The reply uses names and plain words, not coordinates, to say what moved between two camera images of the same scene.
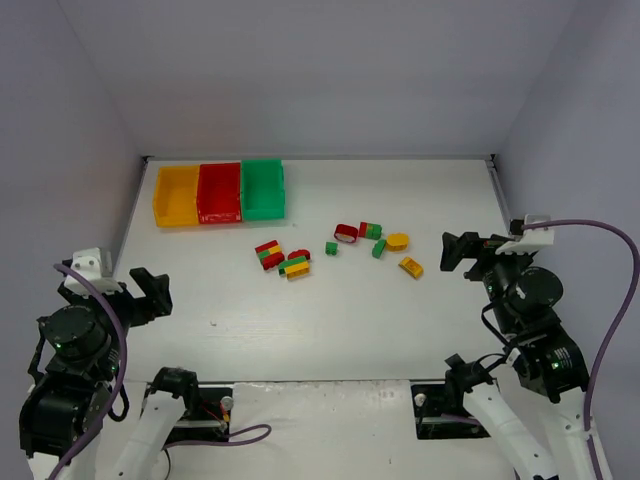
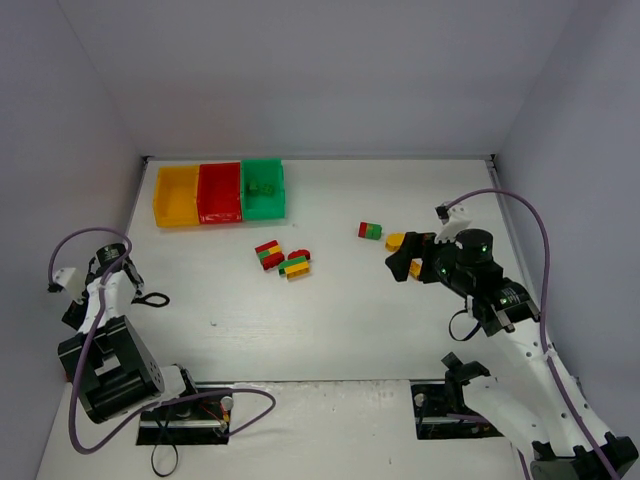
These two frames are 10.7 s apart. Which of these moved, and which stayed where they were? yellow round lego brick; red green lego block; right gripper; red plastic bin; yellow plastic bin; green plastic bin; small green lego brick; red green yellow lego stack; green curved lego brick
Moved: right gripper; green curved lego brick; small green lego brick
Stayed: red green yellow lego stack; red green lego block; red plastic bin; yellow round lego brick; green plastic bin; yellow plastic bin
